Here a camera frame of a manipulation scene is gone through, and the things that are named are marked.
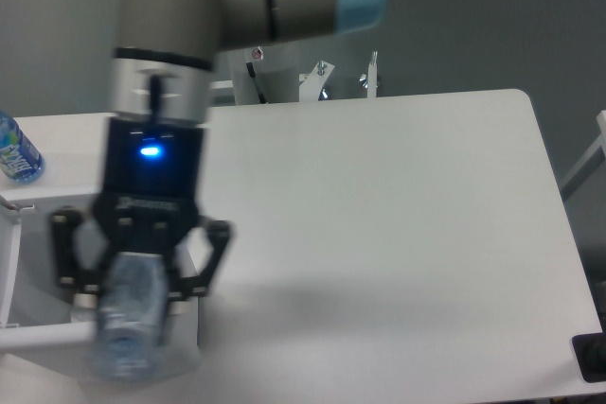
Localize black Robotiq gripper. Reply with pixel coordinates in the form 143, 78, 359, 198
49, 117, 234, 316

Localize crushed clear plastic bottle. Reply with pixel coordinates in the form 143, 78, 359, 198
91, 252, 169, 381

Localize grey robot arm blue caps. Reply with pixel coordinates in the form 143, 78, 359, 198
49, 0, 385, 311

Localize white plastic trash can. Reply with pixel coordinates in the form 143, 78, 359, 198
1, 185, 201, 382

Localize blue labelled water bottle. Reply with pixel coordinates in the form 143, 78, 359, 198
1, 112, 45, 184

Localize black clamp at table edge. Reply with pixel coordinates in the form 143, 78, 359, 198
572, 332, 605, 383

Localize black cable on pedestal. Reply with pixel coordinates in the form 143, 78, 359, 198
244, 60, 268, 105

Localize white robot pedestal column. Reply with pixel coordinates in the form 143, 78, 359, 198
227, 42, 299, 105

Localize white metal table frame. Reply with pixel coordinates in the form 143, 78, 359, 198
210, 50, 382, 106

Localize white frame at right edge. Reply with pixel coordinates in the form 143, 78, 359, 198
560, 111, 605, 202

